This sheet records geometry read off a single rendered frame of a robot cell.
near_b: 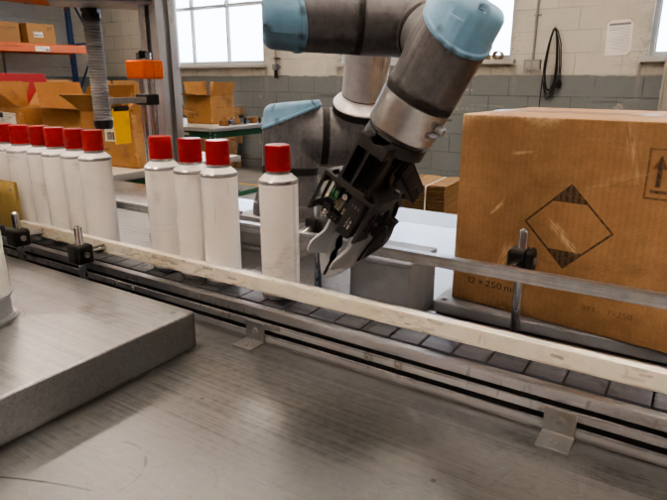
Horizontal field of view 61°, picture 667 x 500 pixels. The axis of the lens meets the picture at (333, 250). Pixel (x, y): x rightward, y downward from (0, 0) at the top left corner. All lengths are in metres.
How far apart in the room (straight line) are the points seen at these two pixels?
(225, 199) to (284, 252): 0.12
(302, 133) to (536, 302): 0.56
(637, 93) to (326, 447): 5.55
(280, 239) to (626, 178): 0.42
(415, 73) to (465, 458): 0.37
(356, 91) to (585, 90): 5.00
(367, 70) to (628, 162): 0.52
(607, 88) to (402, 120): 5.43
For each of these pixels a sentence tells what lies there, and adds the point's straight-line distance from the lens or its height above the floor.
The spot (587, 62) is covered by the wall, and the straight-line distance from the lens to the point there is 6.02.
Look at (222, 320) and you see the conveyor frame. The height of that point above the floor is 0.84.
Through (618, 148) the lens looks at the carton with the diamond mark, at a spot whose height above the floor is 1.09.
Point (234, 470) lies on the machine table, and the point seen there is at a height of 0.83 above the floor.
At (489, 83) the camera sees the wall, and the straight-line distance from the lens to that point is 6.25.
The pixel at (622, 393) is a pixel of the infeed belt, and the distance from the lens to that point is 0.62.
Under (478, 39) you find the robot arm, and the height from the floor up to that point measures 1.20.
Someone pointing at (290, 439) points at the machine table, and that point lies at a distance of 0.58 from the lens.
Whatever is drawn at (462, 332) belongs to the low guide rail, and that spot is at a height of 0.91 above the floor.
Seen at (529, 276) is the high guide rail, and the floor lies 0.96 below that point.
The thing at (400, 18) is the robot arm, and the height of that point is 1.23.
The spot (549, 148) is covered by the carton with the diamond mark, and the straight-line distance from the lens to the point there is 0.77.
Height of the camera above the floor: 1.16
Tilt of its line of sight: 17 degrees down
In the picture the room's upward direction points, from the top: straight up
